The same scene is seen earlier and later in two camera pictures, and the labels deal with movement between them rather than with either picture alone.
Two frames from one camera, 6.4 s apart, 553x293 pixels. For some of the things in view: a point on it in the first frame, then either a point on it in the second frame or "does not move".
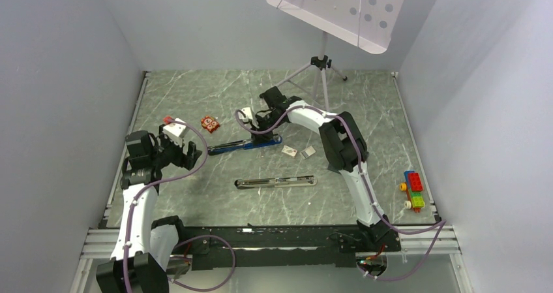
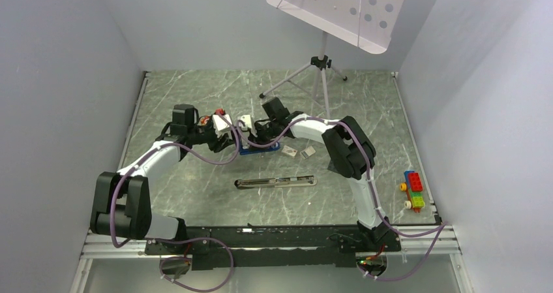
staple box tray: x=308 y=153 does not move
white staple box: x=289 y=151 does not move
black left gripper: x=186 y=160 → x=216 y=145
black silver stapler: x=276 y=182 does not move
